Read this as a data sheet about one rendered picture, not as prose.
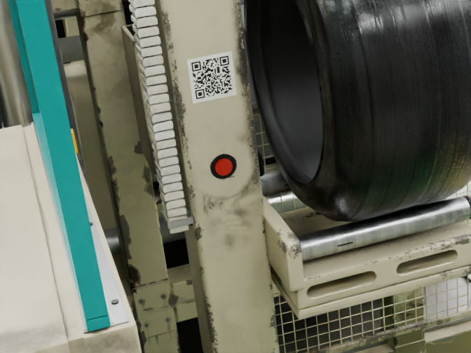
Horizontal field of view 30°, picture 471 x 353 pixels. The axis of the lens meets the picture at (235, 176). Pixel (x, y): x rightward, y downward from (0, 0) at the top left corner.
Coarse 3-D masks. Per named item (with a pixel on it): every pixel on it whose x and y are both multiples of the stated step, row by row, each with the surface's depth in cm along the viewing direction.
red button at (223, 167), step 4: (220, 160) 149; (224, 160) 149; (228, 160) 149; (216, 164) 149; (220, 164) 149; (224, 164) 149; (228, 164) 149; (216, 168) 149; (220, 168) 149; (224, 168) 149; (228, 168) 149; (232, 168) 150; (220, 172) 149; (224, 172) 149; (228, 172) 150
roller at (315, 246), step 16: (416, 208) 157; (432, 208) 157; (448, 208) 157; (464, 208) 158; (352, 224) 155; (368, 224) 154; (384, 224) 155; (400, 224) 155; (416, 224) 156; (432, 224) 157; (448, 224) 159; (304, 240) 152; (320, 240) 152; (336, 240) 153; (352, 240) 153; (368, 240) 154; (384, 240) 156; (304, 256) 152; (320, 256) 154
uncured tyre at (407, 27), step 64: (256, 0) 166; (320, 0) 133; (384, 0) 131; (448, 0) 133; (256, 64) 174; (320, 64) 135; (384, 64) 130; (448, 64) 133; (320, 128) 182; (384, 128) 133; (448, 128) 137; (320, 192) 150; (384, 192) 142; (448, 192) 150
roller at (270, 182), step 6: (264, 174) 178; (270, 174) 178; (276, 174) 178; (264, 180) 177; (270, 180) 177; (276, 180) 177; (282, 180) 177; (264, 186) 176; (270, 186) 177; (276, 186) 177; (282, 186) 178; (288, 186) 178; (264, 192) 177; (270, 192) 177; (276, 192) 178
